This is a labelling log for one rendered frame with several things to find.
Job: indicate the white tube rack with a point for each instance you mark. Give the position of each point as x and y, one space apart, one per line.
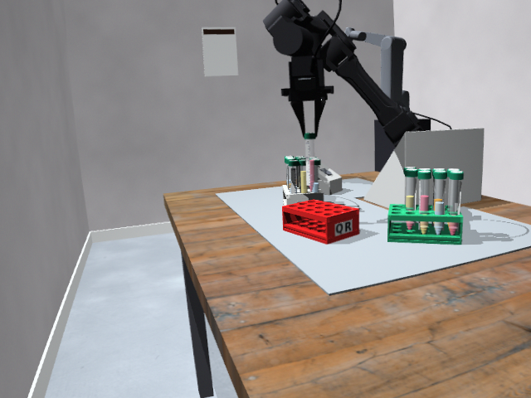
289 199

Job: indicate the conical tube with yellow liquid and green cap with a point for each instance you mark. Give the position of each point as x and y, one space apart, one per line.
303 186

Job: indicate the red test tube rack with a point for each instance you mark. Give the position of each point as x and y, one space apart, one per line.
326 220

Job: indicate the green test tube rack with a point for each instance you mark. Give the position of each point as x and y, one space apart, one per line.
398 232

